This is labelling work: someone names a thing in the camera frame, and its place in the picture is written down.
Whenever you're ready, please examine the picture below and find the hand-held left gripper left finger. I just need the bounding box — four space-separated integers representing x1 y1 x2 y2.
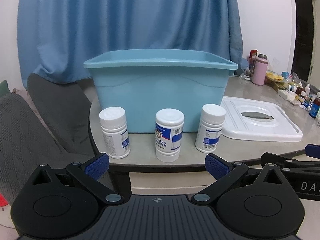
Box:
24 152 125 204

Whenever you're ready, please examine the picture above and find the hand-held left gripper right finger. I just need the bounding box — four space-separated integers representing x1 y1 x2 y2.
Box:
191 153 291 204

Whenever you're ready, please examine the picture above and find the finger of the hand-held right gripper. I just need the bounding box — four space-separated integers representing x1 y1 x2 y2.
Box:
305 144 320 159
261 152 320 172

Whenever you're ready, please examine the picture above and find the white medicine bottle plain label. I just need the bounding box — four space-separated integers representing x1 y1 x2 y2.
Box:
99 107 131 159

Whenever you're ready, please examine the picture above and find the white medicine bottle blue-edged label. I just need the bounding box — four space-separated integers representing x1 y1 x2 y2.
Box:
195 104 226 153

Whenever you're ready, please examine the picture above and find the white plastic bin lid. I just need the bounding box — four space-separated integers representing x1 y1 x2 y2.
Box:
220 96 303 142

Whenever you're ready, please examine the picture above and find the white medicine bottle blue-striped label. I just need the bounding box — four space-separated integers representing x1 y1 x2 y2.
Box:
155 108 185 162

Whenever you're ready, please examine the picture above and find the light blue plastic storage bin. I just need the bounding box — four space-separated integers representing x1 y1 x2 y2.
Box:
83 49 238 133

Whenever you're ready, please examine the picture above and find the group of small medicine bottles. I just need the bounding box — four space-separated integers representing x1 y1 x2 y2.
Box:
277 81 320 128

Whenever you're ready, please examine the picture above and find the dark grey sofa cushion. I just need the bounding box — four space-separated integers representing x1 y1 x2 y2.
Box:
26 72 102 157

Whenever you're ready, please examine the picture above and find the grey knitted blanket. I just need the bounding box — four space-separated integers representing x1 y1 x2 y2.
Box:
0 92 110 207

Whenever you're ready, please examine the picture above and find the pink thermos bottle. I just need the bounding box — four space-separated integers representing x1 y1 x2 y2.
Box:
252 56 269 86

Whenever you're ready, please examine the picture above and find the small red item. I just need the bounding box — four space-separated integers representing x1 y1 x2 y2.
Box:
0 194 12 209

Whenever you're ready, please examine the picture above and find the red box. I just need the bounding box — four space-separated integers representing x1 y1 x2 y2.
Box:
248 50 258 67

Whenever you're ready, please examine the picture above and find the dark door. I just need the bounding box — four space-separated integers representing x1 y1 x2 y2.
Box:
292 0 320 87

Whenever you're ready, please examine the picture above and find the blue curtain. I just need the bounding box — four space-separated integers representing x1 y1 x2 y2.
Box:
17 0 244 90

